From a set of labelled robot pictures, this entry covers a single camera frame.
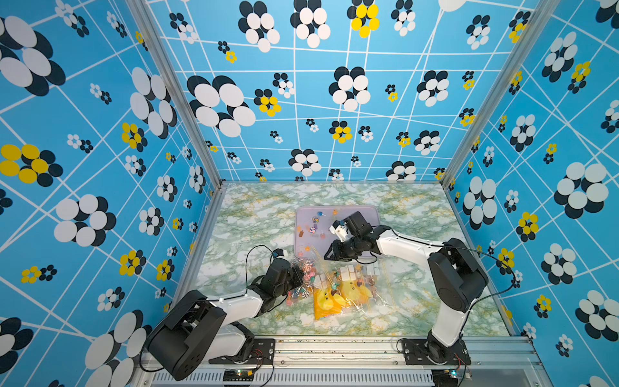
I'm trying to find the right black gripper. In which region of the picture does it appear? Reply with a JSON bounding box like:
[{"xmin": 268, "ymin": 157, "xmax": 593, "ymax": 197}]
[{"xmin": 321, "ymin": 236, "xmax": 362, "ymax": 261}]

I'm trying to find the clear ziploc bag of lollipops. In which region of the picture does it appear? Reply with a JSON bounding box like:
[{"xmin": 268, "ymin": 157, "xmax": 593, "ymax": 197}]
[{"xmin": 285, "ymin": 256, "xmax": 327, "ymax": 306}]

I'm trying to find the yellow duck ziploc bag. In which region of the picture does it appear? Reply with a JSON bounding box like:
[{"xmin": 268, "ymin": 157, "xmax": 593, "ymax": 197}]
[
  {"xmin": 338, "ymin": 263, "xmax": 389, "ymax": 313},
  {"xmin": 313, "ymin": 274, "xmax": 348, "ymax": 320}
]

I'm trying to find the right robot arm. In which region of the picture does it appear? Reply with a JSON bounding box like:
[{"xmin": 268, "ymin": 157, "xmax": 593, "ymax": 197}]
[{"xmin": 325, "ymin": 211, "xmax": 488, "ymax": 364}]

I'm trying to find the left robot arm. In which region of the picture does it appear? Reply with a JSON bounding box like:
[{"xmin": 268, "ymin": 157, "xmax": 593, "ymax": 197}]
[{"xmin": 143, "ymin": 257, "xmax": 303, "ymax": 381}]

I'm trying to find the pile of candies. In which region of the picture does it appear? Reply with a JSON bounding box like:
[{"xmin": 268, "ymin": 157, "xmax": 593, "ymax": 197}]
[{"xmin": 295, "ymin": 206, "xmax": 339, "ymax": 242}]

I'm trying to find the lilac plastic tray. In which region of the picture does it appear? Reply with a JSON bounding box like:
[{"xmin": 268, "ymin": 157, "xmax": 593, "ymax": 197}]
[{"xmin": 293, "ymin": 205, "xmax": 388, "ymax": 260}]

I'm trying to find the left controller board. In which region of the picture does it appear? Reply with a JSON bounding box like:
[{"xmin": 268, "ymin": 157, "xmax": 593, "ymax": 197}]
[{"xmin": 222, "ymin": 369, "xmax": 255, "ymax": 383}]

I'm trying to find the controller board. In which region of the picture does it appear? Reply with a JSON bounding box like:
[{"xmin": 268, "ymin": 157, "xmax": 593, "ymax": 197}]
[
  {"xmin": 432, "ymin": 369, "xmax": 460, "ymax": 386},
  {"xmin": 222, "ymin": 369, "xmax": 255, "ymax": 383}
]

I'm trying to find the right controller board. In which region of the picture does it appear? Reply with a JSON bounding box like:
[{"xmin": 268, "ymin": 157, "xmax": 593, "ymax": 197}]
[{"xmin": 432, "ymin": 369, "xmax": 460, "ymax": 386}]

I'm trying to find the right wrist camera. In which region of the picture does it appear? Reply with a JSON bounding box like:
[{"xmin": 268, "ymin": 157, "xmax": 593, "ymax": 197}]
[{"xmin": 329, "ymin": 220, "xmax": 352, "ymax": 243}]

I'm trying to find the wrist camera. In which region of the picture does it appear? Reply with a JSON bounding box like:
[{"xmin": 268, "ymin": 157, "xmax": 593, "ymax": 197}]
[
  {"xmin": 329, "ymin": 220, "xmax": 352, "ymax": 243},
  {"xmin": 272, "ymin": 248, "xmax": 287, "ymax": 258}
]

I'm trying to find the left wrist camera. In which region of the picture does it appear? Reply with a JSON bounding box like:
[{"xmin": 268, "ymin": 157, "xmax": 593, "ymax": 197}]
[{"xmin": 272, "ymin": 248, "xmax": 287, "ymax": 258}]

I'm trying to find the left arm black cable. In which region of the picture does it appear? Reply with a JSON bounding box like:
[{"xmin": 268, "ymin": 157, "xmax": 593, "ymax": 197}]
[{"xmin": 243, "ymin": 243, "xmax": 277, "ymax": 291}]

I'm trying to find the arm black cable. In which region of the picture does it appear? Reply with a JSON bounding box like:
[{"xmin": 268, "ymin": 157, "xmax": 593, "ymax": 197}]
[
  {"xmin": 386, "ymin": 226, "xmax": 517, "ymax": 330},
  {"xmin": 243, "ymin": 243, "xmax": 277, "ymax": 291}
]

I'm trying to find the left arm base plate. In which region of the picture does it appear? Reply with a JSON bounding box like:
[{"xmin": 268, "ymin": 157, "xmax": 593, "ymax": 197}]
[{"xmin": 208, "ymin": 338, "xmax": 276, "ymax": 365}]

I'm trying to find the aluminium front rail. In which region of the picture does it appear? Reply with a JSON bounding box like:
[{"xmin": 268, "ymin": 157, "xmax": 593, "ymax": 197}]
[{"xmin": 132, "ymin": 336, "xmax": 552, "ymax": 386}]

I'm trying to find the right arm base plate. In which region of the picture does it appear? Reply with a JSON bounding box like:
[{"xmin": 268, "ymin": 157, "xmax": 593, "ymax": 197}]
[{"xmin": 396, "ymin": 338, "xmax": 472, "ymax": 368}]

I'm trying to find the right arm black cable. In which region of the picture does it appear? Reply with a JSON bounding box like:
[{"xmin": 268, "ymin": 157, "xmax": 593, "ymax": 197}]
[{"xmin": 386, "ymin": 226, "xmax": 517, "ymax": 330}]

